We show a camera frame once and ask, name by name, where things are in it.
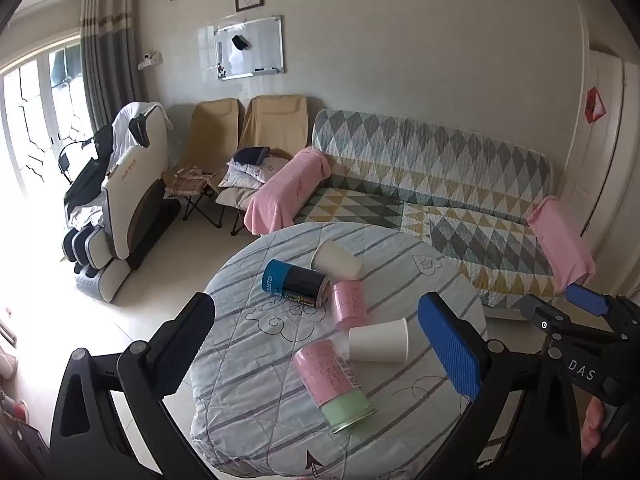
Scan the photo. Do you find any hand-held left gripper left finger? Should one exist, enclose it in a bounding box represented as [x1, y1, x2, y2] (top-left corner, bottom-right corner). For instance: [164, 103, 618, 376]
[47, 291, 221, 480]

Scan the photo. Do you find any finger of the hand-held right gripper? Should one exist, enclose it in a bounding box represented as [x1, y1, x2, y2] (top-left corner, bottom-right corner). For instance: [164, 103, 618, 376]
[566, 282, 617, 319]
[519, 294, 569, 334]

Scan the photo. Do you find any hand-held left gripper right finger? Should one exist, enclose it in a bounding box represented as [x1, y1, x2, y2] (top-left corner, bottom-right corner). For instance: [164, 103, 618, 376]
[418, 292, 593, 480]

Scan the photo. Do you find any white paper cup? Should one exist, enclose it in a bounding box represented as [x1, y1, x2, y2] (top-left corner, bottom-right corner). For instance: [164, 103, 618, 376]
[310, 238, 363, 280]
[348, 318, 411, 363]

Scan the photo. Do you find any person's right hand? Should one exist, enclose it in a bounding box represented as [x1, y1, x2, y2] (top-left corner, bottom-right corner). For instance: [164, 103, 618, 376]
[582, 395, 609, 466]

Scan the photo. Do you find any pink towel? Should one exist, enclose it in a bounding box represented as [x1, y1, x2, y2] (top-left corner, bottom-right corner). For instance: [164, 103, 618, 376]
[243, 149, 332, 236]
[526, 196, 597, 291]

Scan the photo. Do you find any striped quilted table cloth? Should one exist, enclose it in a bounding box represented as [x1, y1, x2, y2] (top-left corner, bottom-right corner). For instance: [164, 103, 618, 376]
[190, 221, 488, 480]

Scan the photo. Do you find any pink and green can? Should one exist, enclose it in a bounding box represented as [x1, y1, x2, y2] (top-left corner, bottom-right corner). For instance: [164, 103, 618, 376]
[293, 338, 378, 435]

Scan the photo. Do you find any blue and black can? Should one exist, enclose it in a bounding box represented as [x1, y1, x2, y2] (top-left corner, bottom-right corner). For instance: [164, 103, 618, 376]
[261, 259, 328, 309]

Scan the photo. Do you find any white door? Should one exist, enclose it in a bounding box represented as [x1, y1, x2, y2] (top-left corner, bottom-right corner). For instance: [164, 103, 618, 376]
[560, 47, 640, 301]

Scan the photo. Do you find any white massage chair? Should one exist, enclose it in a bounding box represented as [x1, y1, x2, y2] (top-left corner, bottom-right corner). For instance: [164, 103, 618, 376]
[62, 102, 182, 303]

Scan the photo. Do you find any checked cloth bag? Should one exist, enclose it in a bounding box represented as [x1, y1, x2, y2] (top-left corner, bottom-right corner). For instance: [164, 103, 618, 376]
[162, 167, 221, 197]

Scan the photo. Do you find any white printed pillow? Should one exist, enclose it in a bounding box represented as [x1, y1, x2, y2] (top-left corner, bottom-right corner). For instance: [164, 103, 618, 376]
[219, 157, 292, 192]

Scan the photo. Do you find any sofa with diamond-pattern cover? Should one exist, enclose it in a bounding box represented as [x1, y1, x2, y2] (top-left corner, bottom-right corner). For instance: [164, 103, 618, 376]
[292, 109, 596, 308]

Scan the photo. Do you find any red diamond door decoration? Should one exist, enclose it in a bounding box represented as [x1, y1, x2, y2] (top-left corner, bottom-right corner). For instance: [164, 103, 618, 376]
[584, 86, 608, 125]

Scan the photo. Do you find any dark blue pillow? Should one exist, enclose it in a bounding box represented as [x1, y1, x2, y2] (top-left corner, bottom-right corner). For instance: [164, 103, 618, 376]
[234, 147, 271, 165]

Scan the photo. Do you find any dark box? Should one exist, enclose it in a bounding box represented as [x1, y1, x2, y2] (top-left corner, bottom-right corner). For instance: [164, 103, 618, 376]
[0, 417, 51, 480]

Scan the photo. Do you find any beige folding chair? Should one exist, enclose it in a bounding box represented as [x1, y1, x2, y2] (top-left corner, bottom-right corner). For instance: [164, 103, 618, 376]
[162, 98, 242, 228]
[216, 95, 309, 236]

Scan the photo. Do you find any white cloth on massage chair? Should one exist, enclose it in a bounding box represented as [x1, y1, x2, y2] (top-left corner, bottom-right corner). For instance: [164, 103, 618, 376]
[111, 102, 166, 162]

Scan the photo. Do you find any glass balcony door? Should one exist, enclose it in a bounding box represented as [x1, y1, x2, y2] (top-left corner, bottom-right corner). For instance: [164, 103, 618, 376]
[0, 42, 96, 201]

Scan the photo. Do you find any grey curtain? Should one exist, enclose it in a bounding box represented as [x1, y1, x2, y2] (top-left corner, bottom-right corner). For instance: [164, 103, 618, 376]
[80, 0, 149, 133]

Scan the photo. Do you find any whiteboard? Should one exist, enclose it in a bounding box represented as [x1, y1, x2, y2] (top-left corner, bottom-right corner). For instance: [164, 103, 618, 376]
[214, 16, 285, 81]

